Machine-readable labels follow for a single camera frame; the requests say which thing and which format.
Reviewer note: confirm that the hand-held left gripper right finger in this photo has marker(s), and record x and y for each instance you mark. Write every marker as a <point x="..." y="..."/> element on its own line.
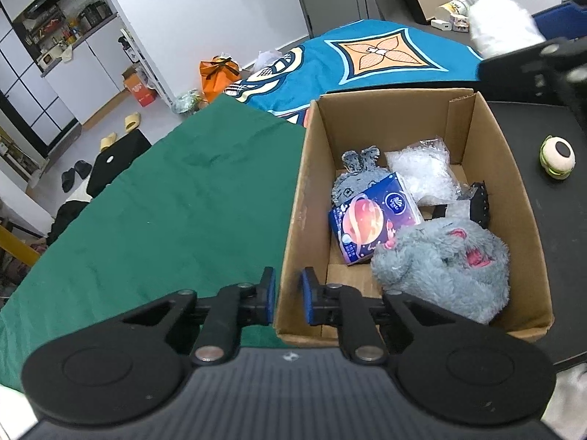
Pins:
<point x="306" y="295"/>

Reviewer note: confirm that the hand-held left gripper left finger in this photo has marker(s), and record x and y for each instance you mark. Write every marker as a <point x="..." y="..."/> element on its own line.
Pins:
<point x="270" y="295"/>

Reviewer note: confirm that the cream burger plush toy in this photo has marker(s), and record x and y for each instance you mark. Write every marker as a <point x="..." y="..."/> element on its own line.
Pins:
<point x="557" y="156"/>

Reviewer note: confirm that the blue planet tissue packet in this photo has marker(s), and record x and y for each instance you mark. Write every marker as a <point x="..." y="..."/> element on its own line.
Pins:
<point x="371" y="220"/>

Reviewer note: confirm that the brown cardboard box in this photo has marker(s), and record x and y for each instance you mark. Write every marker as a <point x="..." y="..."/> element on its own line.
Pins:
<point x="316" y="169"/>

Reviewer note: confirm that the grey knitted rabbit toy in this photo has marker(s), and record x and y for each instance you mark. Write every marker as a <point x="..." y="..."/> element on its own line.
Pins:
<point x="357" y="174"/>

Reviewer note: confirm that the grey fluffy plush toy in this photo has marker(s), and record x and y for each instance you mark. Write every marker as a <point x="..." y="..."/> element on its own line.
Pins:
<point x="435" y="266"/>

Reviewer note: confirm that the black hair clip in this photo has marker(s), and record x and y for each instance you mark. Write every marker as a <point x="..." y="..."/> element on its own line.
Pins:
<point x="479" y="201"/>

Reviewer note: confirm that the clear bubble plastic bag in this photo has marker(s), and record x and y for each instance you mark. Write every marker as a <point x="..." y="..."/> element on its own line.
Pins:
<point x="422" y="169"/>

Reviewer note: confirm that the small toy figures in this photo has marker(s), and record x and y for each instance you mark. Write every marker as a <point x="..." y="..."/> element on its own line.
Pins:
<point x="459" y="22"/>

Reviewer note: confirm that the white charger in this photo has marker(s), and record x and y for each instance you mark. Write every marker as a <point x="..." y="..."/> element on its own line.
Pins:
<point x="441" y="24"/>

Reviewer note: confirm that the white jar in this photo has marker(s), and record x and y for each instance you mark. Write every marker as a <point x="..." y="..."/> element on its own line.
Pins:
<point x="456" y="5"/>

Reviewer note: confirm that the green cloth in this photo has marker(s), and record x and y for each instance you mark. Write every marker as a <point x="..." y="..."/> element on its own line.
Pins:
<point x="183" y="220"/>

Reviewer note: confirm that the blue printed blanket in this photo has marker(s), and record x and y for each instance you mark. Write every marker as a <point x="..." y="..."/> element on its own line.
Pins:
<point x="316" y="68"/>

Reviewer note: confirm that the black stool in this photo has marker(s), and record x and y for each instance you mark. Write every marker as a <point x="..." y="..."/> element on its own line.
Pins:
<point x="121" y="162"/>

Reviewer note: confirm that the clear bag with greenery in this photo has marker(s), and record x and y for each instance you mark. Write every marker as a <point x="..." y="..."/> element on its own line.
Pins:
<point x="188" y="101"/>

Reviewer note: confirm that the dark clothes pile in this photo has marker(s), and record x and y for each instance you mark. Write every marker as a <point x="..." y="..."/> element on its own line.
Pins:
<point x="69" y="222"/>

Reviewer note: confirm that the orange bag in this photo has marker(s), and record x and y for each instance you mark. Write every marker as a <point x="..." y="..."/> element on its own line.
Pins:
<point x="218" y="80"/>

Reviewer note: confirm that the yellow slipper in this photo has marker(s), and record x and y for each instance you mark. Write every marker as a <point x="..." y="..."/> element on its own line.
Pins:
<point x="132" y="122"/>
<point x="108" y="141"/>

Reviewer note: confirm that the white plastic bag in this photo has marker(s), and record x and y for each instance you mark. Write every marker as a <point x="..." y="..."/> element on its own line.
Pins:
<point x="267" y="60"/>

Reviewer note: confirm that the orange cardboard box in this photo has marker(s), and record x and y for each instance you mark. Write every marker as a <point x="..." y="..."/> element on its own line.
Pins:
<point x="140" y="89"/>

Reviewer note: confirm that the yellow bar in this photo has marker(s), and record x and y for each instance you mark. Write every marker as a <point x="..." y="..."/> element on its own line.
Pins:
<point x="18" y="245"/>

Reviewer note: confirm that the white cabinet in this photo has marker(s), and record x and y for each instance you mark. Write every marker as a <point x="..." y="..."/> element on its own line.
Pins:
<point x="96" y="78"/>

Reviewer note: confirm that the black framed glass door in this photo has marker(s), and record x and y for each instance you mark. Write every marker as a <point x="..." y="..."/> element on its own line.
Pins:
<point x="36" y="105"/>

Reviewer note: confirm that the kitchen counter with utensils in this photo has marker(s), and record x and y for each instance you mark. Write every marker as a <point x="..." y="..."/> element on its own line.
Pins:
<point x="64" y="27"/>

